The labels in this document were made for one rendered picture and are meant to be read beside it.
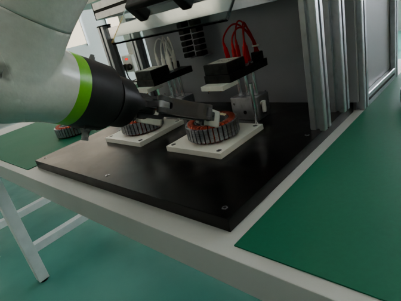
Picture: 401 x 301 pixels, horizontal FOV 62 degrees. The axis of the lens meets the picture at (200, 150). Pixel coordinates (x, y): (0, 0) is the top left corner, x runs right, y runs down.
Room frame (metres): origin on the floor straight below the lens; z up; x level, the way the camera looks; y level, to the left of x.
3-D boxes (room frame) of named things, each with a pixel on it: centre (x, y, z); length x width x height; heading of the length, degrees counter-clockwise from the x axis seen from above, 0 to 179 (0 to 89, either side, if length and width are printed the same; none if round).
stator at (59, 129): (1.10, 0.40, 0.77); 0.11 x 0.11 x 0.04
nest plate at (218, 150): (0.66, -0.04, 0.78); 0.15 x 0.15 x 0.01; 43
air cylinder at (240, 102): (0.76, -0.14, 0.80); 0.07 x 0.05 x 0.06; 43
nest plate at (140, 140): (0.84, 0.13, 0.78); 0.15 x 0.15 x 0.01; 43
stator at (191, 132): (0.66, -0.04, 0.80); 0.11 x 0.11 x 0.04
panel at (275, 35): (0.93, -0.14, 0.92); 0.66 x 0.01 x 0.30; 43
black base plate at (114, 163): (0.76, 0.04, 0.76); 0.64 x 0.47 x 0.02; 43
